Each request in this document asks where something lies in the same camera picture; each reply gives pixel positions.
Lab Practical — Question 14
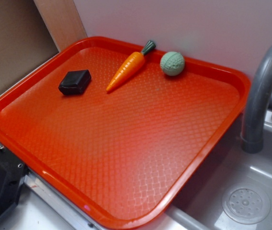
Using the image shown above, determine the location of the cardboard panel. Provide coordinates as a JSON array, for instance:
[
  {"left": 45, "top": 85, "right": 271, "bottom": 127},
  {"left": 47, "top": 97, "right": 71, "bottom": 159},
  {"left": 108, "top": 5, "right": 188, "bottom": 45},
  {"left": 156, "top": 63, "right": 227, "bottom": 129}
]
[{"left": 0, "top": 0, "right": 58, "bottom": 95}]

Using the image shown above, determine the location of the sink drain strainer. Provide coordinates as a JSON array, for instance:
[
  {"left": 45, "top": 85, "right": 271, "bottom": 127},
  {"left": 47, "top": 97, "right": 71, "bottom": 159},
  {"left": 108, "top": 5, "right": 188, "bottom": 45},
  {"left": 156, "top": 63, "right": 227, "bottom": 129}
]
[{"left": 222, "top": 185, "right": 271, "bottom": 225}]

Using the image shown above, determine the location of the orange toy carrot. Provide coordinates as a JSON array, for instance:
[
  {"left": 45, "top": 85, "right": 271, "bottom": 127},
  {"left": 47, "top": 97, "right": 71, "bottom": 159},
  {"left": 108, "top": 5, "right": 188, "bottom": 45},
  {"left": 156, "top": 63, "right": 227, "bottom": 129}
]
[{"left": 106, "top": 40, "right": 156, "bottom": 92}]

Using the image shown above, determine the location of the black rectangular block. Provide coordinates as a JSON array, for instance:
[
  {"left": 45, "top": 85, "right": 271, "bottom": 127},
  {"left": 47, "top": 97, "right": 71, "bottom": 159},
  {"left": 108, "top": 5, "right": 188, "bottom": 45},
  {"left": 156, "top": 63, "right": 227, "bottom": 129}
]
[{"left": 58, "top": 69, "right": 92, "bottom": 95}]

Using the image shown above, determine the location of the wooden board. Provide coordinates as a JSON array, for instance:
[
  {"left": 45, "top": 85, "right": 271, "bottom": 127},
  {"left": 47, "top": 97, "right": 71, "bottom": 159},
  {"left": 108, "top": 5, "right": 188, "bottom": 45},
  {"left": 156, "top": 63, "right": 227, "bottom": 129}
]
[{"left": 34, "top": 0, "right": 87, "bottom": 51}]

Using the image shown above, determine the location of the green textured ball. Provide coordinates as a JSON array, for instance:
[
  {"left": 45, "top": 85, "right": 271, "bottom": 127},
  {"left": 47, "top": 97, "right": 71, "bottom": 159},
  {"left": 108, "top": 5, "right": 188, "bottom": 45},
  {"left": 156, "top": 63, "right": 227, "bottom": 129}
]
[{"left": 160, "top": 51, "right": 185, "bottom": 76}]

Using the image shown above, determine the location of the orange plastic tray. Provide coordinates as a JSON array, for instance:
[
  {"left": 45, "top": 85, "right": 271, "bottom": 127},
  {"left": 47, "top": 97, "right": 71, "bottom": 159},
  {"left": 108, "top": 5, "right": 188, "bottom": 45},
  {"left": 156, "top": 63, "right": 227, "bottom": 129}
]
[{"left": 0, "top": 37, "right": 250, "bottom": 230}]

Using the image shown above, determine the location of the grey toy faucet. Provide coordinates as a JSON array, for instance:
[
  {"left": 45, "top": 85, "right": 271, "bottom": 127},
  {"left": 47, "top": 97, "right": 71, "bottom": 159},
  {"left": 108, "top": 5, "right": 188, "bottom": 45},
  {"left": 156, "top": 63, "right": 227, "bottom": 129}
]
[{"left": 240, "top": 46, "right": 272, "bottom": 153}]

